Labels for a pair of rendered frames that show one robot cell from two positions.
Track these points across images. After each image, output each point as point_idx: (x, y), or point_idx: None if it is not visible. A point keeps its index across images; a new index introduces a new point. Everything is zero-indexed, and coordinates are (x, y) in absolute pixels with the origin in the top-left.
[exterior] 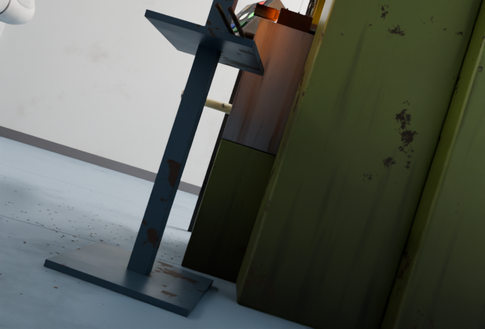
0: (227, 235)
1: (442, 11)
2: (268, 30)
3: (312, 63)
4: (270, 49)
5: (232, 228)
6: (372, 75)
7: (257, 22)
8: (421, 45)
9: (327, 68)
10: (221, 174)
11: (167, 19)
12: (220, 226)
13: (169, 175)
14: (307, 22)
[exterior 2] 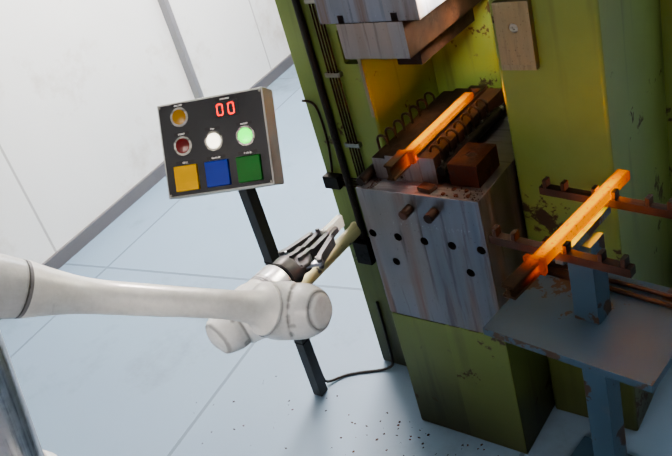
0: (537, 391)
1: (651, 65)
2: (487, 204)
3: (610, 219)
4: (495, 219)
5: (537, 383)
6: (640, 177)
7: (272, 144)
8: (650, 111)
9: (624, 211)
10: (516, 362)
11: (665, 370)
12: (532, 393)
13: (621, 440)
14: (495, 153)
